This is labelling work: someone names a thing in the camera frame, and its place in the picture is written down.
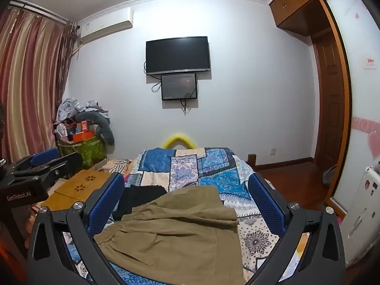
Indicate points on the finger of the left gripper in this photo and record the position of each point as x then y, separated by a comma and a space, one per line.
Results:
44, 157
61, 167

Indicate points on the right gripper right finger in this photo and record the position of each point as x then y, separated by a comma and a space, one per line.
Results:
323, 259

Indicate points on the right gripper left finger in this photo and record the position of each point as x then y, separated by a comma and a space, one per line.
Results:
49, 260

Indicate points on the khaki brown pants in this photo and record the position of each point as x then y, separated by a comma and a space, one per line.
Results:
187, 236

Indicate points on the green storage basket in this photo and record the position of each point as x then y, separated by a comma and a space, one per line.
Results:
92, 150

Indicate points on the wooden lap desk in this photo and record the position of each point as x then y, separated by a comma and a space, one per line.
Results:
78, 188

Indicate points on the orange box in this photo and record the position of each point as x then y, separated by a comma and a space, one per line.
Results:
83, 136

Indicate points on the white appliance with stickers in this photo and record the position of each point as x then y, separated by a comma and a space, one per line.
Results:
360, 227

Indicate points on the grey plush pillow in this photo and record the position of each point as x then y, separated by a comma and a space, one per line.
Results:
103, 129

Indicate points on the pile of light clothes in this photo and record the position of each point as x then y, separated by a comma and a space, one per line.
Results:
70, 107

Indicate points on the black folded garment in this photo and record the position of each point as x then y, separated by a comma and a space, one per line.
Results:
135, 196

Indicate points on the yellow curved headboard piece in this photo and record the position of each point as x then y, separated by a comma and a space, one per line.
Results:
179, 138

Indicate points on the pink striped curtain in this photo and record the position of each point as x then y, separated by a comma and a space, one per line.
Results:
35, 59

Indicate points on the blue patchwork quilt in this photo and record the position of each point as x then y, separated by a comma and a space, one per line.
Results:
218, 167

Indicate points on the white air conditioner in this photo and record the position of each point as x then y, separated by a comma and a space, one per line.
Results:
106, 24

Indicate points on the wooden wardrobe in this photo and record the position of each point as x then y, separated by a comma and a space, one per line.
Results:
314, 21

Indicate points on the small black wall monitor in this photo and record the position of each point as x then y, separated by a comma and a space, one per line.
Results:
179, 87

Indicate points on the large black wall television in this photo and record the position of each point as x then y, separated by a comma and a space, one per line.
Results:
176, 55

